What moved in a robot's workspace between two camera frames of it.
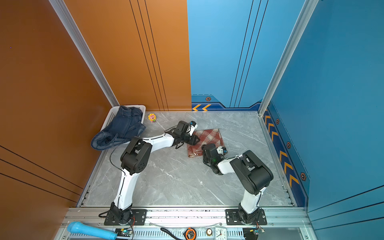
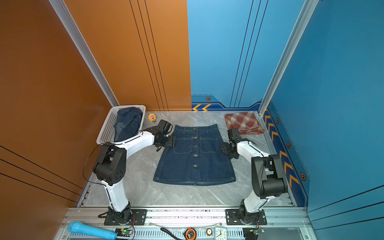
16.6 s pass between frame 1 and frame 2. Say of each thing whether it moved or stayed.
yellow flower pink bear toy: stayed
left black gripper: moved
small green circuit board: stayed
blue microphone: stayed
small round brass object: stayed
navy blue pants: moved
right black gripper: moved
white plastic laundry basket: stayed
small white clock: stayed
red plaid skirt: moved
